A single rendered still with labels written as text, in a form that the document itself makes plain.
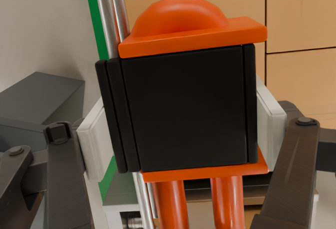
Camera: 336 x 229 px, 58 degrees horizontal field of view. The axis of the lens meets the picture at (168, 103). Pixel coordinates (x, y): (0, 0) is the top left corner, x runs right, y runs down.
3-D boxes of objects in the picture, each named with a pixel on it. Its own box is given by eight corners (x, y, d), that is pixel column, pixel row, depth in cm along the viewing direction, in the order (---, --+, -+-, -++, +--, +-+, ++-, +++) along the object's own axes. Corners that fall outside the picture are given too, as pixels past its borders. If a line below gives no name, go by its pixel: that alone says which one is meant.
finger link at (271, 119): (270, 114, 13) (287, 113, 13) (243, 71, 20) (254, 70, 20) (269, 172, 14) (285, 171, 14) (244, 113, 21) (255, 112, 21)
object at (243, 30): (252, 134, 22) (270, 174, 17) (151, 143, 23) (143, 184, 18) (248, 15, 19) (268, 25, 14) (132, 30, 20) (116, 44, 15)
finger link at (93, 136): (102, 183, 15) (87, 184, 15) (126, 122, 22) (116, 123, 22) (90, 128, 14) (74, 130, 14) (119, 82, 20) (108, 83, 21)
